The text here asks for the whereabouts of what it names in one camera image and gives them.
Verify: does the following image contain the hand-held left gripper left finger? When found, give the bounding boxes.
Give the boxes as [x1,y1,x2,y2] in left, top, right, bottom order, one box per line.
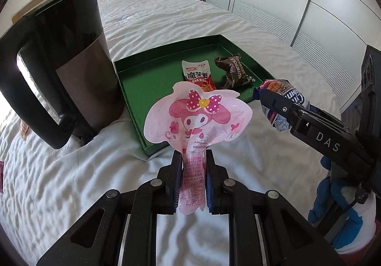
[36,149,183,266]

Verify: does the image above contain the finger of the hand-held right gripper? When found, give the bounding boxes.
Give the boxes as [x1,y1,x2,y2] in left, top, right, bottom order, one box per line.
[306,103,352,135]
[260,89,301,119]

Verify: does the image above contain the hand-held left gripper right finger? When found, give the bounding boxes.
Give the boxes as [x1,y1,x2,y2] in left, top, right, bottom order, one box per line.
[205,149,337,266]

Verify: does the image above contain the silver and blue snack packet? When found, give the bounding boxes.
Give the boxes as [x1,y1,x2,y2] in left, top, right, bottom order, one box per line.
[253,79,311,133]

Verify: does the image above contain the pink cartoon snack packet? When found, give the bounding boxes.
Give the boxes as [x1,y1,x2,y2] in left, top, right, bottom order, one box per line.
[144,81,253,215]

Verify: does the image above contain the white and red snack packet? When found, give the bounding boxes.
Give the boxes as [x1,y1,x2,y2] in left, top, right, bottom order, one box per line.
[181,60,216,92]

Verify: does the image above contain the green paper tray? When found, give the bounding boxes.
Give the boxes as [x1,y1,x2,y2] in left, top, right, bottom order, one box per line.
[113,34,276,157]

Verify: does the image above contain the person's right hand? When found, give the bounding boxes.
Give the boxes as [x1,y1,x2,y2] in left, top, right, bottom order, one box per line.
[308,156,379,255]

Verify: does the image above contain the crumpled brown snack packet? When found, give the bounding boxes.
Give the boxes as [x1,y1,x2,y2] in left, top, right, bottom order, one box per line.
[214,56,256,90]

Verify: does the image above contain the black electric kettle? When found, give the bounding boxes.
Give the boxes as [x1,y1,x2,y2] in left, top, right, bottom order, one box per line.
[0,0,125,150]

